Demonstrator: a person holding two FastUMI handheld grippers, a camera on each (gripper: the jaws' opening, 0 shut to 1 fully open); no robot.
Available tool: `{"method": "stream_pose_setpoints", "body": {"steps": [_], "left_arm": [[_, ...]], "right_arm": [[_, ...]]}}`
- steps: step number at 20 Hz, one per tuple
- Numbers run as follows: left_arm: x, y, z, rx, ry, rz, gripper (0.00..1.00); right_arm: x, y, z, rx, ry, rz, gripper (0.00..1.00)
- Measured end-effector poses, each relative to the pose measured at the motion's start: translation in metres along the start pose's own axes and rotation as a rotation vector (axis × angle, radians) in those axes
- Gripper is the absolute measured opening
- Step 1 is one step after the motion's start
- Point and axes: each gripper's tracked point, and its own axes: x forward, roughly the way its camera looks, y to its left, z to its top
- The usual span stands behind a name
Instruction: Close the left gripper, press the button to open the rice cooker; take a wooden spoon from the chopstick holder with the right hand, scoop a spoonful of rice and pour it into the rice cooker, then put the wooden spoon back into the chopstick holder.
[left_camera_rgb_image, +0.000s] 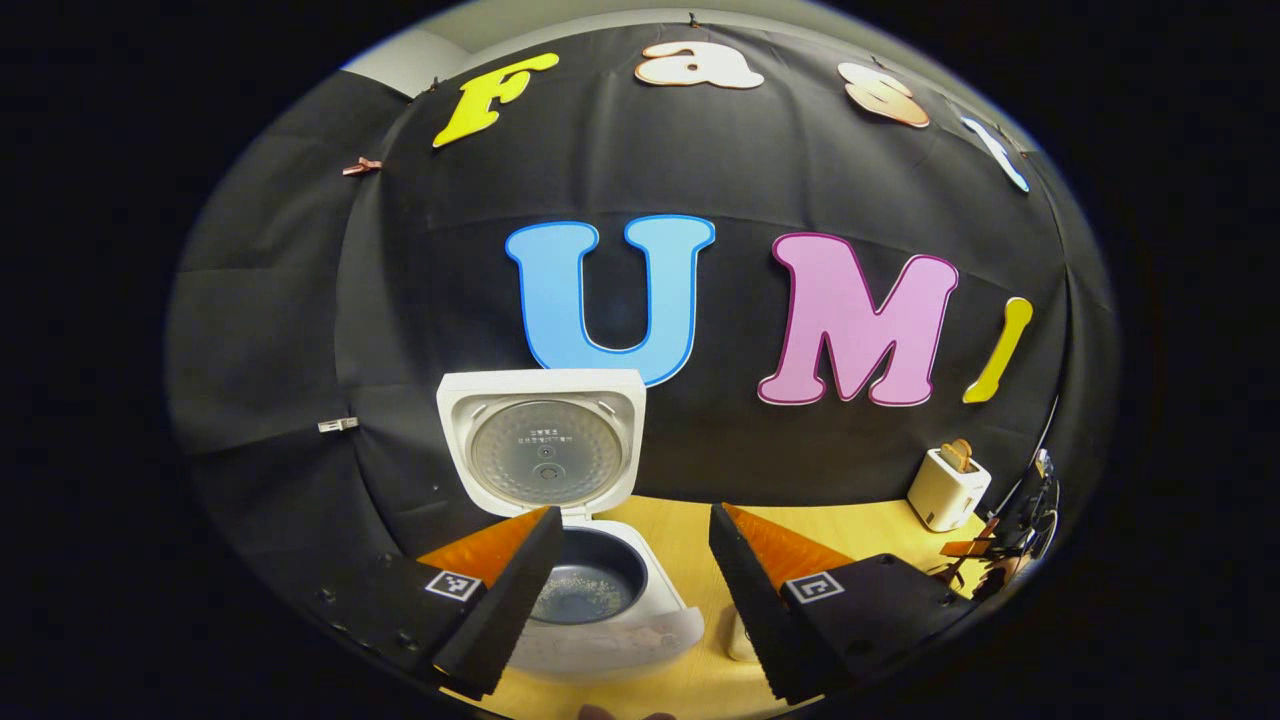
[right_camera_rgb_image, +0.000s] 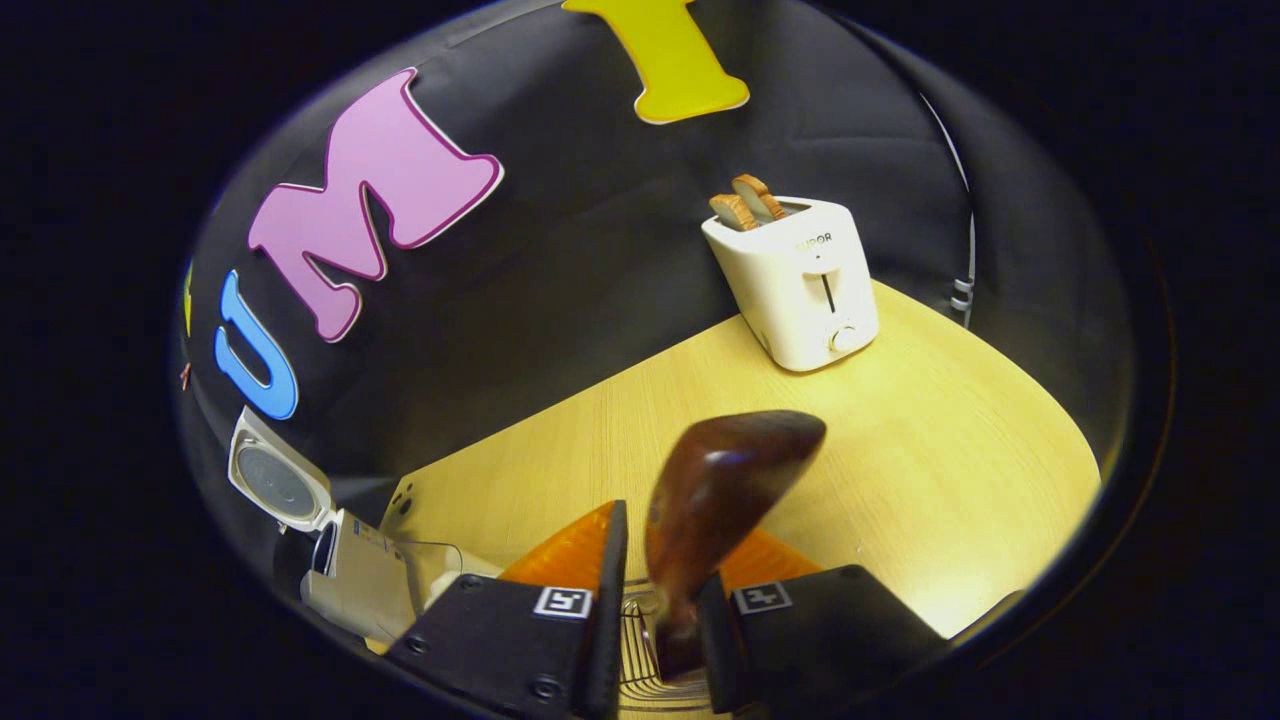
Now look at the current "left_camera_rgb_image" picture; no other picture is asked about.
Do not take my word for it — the black backdrop cloth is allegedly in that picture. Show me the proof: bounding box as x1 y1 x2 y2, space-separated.
165 20 1116 591

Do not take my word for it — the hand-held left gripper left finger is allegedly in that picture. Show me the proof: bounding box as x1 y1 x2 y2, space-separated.
310 505 566 701

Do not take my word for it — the white rice cooker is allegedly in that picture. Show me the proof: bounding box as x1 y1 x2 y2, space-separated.
437 368 707 682

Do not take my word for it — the white power cable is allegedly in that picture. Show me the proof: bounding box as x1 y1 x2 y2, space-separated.
998 395 1061 496

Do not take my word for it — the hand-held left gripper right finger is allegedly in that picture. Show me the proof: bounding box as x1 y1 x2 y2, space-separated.
708 503 976 704

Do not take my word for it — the white toaster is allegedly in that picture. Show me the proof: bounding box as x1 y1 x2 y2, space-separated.
907 447 993 534

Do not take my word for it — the clear plastic container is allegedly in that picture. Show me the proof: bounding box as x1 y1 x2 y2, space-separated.
725 608 762 664

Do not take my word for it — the scooped white rice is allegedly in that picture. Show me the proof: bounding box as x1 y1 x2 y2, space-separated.
535 572 627 620

